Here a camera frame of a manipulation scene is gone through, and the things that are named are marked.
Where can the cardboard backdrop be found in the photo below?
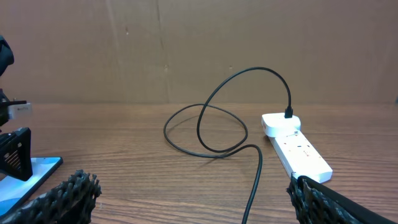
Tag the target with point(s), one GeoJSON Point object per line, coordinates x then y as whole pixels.
{"type": "Point", "coordinates": [179, 51]}

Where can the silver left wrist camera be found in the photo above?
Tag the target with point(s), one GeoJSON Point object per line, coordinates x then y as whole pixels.
{"type": "Point", "coordinates": [17, 111]}

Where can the white charger plug adapter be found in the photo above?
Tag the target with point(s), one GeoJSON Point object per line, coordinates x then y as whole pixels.
{"type": "Point", "coordinates": [276, 125]}

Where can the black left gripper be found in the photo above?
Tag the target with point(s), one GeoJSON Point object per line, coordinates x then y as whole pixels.
{"type": "Point", "coordinates": [15, 146]}

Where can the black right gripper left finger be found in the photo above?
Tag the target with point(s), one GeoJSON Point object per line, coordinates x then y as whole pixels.
{"type": "Point", "coordinates": [71, 202]}

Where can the Samsung Galaxy smartphone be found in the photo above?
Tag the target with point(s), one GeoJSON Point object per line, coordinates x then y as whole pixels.
{"type": "Point", "coordinates": [15, 192]}

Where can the white power strip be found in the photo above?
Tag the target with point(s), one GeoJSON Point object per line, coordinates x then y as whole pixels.
{"type": "Point", "coordinates": [299, 157]}

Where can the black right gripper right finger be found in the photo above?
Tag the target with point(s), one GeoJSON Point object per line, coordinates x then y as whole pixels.
{"type": "Point", "coordinates": [315, 203]}

